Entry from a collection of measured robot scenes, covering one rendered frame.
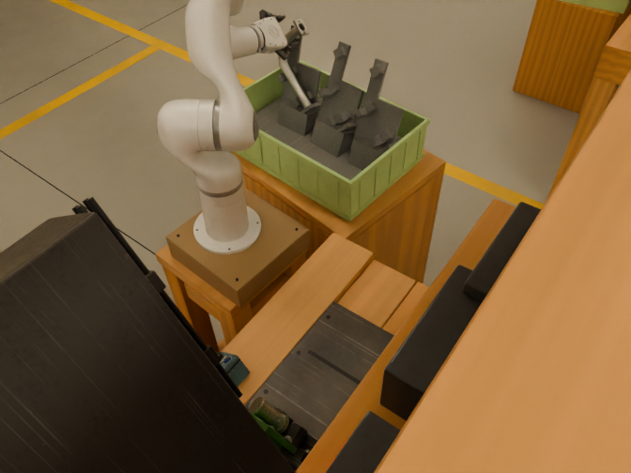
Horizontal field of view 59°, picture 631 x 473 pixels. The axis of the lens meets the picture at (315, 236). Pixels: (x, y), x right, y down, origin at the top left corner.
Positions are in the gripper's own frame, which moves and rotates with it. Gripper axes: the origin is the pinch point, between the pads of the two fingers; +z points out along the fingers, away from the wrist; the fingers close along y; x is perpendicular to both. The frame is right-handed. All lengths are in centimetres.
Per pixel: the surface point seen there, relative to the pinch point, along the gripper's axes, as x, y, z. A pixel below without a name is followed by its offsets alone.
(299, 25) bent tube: -1.2, 0.7, 5.3
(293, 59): 9.8, -6.4, 8.0
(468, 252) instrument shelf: -82, -62, -86
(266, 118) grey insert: 29.3, -19.0, 2.2
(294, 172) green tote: 10.8, -41.5, -15.9
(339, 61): -5.8, -15.6, 10.4
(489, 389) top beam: -111, -52, -135
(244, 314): 11, -71, -59
